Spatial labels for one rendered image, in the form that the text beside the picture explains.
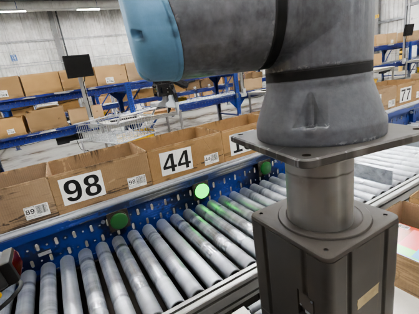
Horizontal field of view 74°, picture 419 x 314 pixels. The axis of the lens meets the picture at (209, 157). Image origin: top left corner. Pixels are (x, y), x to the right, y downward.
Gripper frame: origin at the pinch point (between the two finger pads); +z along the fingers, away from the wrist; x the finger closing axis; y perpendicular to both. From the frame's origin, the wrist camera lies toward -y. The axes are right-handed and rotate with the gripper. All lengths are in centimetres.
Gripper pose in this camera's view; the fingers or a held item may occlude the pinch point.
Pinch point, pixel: (174, 111)
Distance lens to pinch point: 137.1
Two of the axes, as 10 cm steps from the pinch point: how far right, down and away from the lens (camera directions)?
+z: 1.4, 9.4, 3.0
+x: 5.0, 1.9, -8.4
